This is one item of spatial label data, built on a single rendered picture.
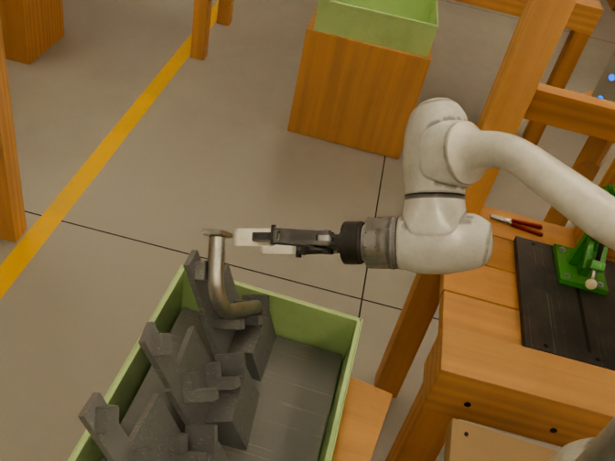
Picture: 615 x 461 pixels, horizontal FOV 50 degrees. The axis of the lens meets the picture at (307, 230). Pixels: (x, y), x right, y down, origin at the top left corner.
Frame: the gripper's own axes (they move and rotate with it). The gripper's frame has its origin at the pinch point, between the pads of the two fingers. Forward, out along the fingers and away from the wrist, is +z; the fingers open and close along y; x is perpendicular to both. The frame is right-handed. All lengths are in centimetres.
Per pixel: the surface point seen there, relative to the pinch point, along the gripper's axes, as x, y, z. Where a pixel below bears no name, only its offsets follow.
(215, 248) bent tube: 1.4, 1.3, 7.0
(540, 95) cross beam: -47, -65, -54
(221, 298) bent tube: 10.4, -0.9, 6.2
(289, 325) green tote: 15.1, -30.5, 1.7
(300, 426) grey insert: 35.0, -19.4, -4.8
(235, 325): 15.2, -8.5, 6.1
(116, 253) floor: -10, -134, 110
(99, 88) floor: -112, -204, 172
